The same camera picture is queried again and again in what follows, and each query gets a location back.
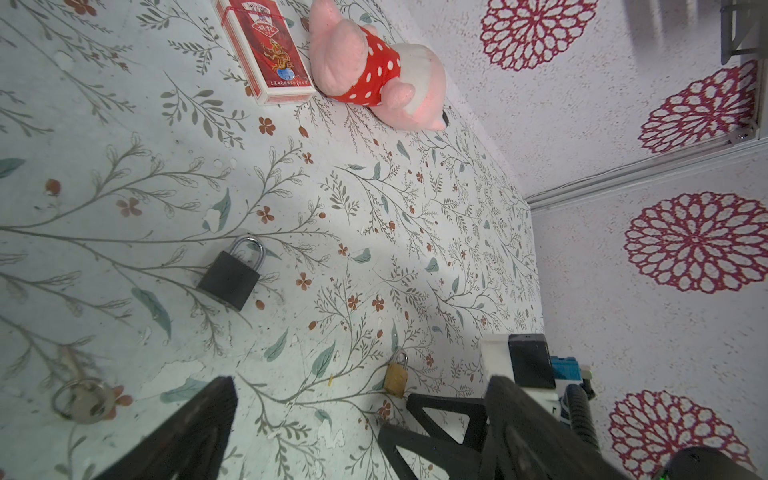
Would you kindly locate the black padlock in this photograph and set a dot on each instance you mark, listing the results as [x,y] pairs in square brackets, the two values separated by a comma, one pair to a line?
[234,273]

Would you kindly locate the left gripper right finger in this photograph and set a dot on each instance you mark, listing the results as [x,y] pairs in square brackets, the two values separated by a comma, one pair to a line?
[529,443]

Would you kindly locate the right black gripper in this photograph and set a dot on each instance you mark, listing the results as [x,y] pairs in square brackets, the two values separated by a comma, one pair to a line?
[459,459]

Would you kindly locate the red playing card box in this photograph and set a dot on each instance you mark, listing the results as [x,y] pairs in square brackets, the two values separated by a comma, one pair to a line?
[262,42]

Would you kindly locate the grey wall shelf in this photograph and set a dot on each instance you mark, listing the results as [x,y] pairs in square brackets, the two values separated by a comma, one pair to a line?
[743,29]

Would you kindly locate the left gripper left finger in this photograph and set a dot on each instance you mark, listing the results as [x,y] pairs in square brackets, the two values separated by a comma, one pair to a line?
[190,444]

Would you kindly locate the brass padlock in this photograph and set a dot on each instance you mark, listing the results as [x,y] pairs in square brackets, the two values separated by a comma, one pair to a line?
[396,375]

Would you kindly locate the pink plush pig toy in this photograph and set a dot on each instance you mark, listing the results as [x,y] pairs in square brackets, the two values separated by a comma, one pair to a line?
[404,85]

